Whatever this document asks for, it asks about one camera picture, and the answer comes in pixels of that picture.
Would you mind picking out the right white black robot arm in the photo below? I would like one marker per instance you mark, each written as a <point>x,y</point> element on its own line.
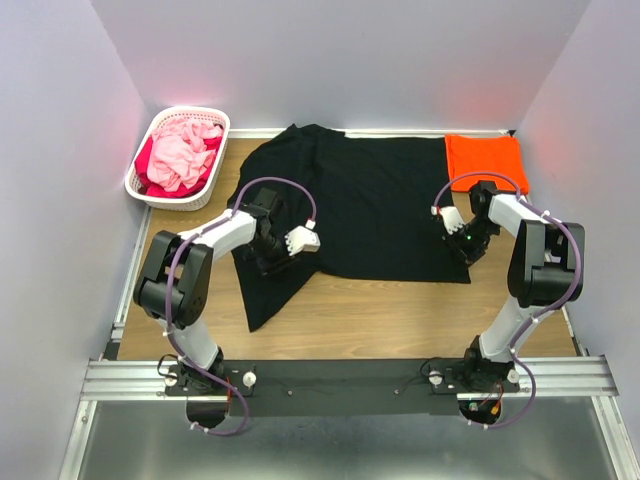
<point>545,273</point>

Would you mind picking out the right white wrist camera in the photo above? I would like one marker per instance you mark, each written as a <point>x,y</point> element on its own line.
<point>449,218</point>

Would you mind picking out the black t shirt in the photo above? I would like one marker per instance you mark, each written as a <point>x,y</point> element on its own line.
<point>371,199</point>

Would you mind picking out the light pink t shirt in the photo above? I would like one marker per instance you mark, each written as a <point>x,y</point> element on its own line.
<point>189,129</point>

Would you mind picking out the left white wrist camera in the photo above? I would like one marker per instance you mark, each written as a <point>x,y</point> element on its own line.
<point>302,239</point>

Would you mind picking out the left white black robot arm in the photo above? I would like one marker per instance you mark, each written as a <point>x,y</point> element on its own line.
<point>173,284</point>

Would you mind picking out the magenta t shirt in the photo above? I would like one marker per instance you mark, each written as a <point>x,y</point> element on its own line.
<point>172,168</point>

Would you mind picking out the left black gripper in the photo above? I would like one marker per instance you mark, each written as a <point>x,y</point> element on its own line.
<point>284,262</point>

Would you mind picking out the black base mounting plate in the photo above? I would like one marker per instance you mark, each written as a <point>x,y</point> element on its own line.
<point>281,388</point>

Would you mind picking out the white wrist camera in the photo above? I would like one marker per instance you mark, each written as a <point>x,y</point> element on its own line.
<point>302,239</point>
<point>449,218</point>

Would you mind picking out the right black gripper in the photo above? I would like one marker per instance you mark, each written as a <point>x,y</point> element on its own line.
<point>469,256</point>

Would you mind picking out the white plastic laundry basket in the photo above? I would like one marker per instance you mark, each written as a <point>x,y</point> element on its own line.
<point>199,200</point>

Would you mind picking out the folded orange t shirt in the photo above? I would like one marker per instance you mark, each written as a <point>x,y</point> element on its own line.
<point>501,155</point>

